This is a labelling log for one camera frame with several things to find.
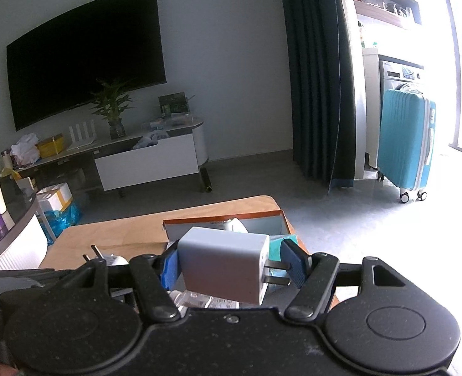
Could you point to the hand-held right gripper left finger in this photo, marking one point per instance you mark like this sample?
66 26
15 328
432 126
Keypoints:
170 268

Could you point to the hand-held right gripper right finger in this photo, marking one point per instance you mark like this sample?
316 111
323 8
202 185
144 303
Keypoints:
297 264

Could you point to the teal bandage box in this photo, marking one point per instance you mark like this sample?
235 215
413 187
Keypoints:
289 239

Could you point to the white cube charger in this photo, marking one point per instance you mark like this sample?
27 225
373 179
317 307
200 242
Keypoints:
223 262

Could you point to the orange cardboard box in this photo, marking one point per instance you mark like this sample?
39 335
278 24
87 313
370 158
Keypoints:
262 223

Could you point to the small white pronged charger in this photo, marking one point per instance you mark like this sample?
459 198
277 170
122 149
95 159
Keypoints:
113 260

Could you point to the white lamp socket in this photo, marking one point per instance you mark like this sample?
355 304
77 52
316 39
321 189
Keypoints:
231 226

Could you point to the round ribbed coffee table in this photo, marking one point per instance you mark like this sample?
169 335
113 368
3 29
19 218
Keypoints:
15 243

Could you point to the bright blue plastic bag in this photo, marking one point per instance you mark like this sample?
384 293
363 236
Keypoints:
64 221

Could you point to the cardboard box with yellow tape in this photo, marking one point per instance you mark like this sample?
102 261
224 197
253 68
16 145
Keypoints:
55 197

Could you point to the dark rolled mat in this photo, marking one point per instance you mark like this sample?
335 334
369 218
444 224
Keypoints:
207 180

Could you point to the white and dark television cabinet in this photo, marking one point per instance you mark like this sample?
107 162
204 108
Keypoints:
149 166

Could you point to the pale blue plastic bag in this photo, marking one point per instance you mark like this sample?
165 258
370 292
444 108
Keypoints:
150 141

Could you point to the white plastic bag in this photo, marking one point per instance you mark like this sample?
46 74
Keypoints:
25 149

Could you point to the yellow tin box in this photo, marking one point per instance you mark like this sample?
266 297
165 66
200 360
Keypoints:
50 147

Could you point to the white router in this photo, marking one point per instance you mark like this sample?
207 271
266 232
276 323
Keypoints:
82 137

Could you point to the blue suitcase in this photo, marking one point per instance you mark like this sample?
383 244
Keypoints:
405 145

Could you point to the dark green picture box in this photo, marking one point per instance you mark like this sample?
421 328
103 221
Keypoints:
173 103

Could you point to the potted plant in dark vase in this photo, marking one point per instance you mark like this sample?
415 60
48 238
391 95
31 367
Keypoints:
113 109

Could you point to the dark green curtain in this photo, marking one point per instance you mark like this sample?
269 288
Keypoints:
317 78

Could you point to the washing machine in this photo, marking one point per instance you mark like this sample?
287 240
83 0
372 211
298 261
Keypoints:
399 74

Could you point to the black wall television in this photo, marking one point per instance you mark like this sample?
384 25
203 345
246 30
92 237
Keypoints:
86 55

